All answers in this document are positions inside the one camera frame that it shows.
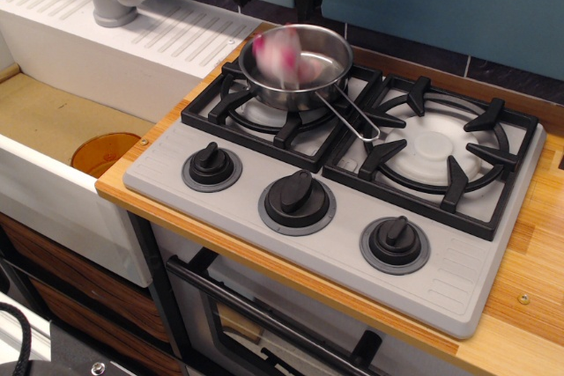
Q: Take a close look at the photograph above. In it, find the black left stove knob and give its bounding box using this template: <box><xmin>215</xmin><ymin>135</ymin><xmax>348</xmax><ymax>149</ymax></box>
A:
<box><xmin>181</xmin><ymin>142</ymin><xmax>242</xmax><ymax>193</ymax></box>

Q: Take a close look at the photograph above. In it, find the stainless steel pan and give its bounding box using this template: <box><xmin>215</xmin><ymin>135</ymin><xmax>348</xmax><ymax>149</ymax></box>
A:
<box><xmin>238</xmin><ymin>24</ymin><xmax>381</xmax><ymax>143</ymax></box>

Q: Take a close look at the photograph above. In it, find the black middle stove knob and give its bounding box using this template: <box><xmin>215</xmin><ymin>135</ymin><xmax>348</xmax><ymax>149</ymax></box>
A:
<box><xmin>258</xmin><ymin>170</ymin><xmax>337</xmax><ymax>237</ymax></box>

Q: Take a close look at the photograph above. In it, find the black right burner grate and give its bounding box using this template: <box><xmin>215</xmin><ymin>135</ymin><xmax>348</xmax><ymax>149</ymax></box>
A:
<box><xmin>323</xmin><ymin>75</ymin><xmax>545</xmax><ymax>241</ymax></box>

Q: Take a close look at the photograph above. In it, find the black burner grate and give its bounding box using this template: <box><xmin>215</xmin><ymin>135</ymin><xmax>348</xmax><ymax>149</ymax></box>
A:
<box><xmin>323</xmin><ymin>75</ymin><xmax>545</xmax><ymax>241</ymax></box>
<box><xmin>181</xmin><ymin>60</ymin><xmax>371</xmax><ymax>173</ymax></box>

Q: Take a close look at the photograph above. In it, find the black right stove knob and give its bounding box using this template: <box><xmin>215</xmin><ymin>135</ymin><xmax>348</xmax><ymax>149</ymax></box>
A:
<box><xmin>360</xmin><ymin>216</ymin><xmax>431</xmax><ymax>276</ymax></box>

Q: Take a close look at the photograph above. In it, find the black stove knob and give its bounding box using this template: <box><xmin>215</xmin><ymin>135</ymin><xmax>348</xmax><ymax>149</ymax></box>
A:
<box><xmin>258</xmin><ymin>170</ymin><xmax>337</xmax><ymax>237</ymax></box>
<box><xmin>181</xmin><ymin>142</ymin><xmax>242</xmax><ymax>193</ymax></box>
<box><xmin>360</xmin><ymin>216</ymin><xmax>431</xmax><ymax>276</ymax></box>

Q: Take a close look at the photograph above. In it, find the toy oven door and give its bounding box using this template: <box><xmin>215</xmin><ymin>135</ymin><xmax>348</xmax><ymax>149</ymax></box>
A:
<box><xmin>158</xmin><ymin>235</ymin><xmax>463</xmax><ymax>375</ymax></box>

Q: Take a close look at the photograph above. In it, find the grey toy stove top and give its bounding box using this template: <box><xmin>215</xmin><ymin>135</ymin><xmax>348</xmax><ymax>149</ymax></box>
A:
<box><xmin>122</xmin><ymin>34</ymin><xmax>548</xmax><ymax>341</ymax></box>

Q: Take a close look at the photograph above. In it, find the pink stuffed pig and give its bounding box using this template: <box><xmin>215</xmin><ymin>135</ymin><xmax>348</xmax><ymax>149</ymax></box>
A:
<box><xmin>251</xmin><ymin>26</ymin><xmax>323</xmax><ymax>90</ymax></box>

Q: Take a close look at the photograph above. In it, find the black left burner grate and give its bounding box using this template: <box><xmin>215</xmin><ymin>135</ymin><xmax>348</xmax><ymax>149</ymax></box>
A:
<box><xmin>181</xmin><ymin>60</ymin><xmax>371</xmax><ymax>173</ymax></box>

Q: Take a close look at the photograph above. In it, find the black oven door handle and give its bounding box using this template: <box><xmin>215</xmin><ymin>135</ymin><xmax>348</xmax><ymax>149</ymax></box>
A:
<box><xmin>166</xmin><ymin>252</ymin><xmax>381</xmax><ymax>375</ymax></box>

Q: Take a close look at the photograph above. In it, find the black braided cable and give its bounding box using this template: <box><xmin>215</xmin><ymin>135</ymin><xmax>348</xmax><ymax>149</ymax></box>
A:
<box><xmin>0</xmin><ymin>303</ymin><xmax>34</xmax><ymax>376</ymax></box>

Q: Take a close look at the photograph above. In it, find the white toy sink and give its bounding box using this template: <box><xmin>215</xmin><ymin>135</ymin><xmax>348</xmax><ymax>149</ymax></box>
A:
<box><xmin>1</xmin><ymin>0</ymin><xmax>259</xmax><ymax>287</ymax></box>

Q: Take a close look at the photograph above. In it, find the orange plastic bowl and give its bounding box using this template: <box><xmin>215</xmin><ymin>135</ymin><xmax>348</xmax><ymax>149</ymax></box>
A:
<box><xmin>70</xmin><ymin>132</ymin><xmax>140</xmax><ymax>178</ymax></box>

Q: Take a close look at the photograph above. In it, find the wooden drawer unit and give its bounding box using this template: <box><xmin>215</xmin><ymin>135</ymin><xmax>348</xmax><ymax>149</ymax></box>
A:
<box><xmin>1</xmin><ymin>216</ymin><xmax>185</xmax><ymax>375</ymax></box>

